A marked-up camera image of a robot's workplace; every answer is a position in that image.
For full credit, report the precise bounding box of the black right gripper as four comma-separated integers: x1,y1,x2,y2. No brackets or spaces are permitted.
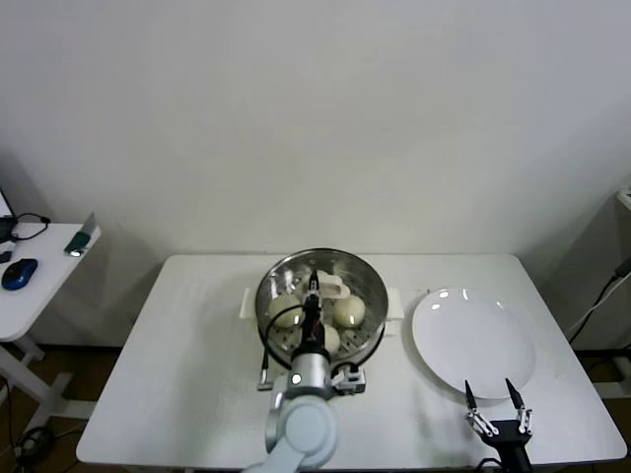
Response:
463,377,533,448

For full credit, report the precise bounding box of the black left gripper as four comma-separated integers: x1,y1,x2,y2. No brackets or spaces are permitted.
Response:
300,269,326,354

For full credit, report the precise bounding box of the white steamed baozi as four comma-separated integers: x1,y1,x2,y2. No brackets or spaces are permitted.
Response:
333,298,368,329
268,295,304,329
319,324,342,354

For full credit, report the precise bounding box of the stainless steel steamer basket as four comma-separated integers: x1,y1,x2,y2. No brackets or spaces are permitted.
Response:
253,248,389,369

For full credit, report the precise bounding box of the white electric cooker base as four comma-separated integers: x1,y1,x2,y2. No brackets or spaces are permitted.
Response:
239,288,404,393

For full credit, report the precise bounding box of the large white plate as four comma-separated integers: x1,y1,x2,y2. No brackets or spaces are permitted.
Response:
410,287,536,400

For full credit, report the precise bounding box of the white side desk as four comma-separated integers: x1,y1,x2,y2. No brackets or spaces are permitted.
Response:
0,222,103,425

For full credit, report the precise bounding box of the blue computer mouse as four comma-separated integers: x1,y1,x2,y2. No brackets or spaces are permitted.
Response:
0,257,38,291

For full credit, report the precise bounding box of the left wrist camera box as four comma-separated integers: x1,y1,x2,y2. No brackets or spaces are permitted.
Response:
332,367,369,395

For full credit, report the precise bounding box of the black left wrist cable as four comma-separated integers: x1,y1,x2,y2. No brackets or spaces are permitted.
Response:
257,307,305,391

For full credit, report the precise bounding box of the black and white wall cable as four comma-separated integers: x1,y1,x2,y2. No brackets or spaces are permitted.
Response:
565,258,631,344

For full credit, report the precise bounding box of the green handled scraper tool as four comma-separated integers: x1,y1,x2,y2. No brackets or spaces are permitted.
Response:
62,212,96,257

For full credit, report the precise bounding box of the black desk cable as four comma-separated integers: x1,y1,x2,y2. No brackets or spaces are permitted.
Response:
8,212,49,242

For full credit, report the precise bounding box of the black floor cable coil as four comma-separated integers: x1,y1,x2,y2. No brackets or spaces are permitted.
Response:
14,424,56,462

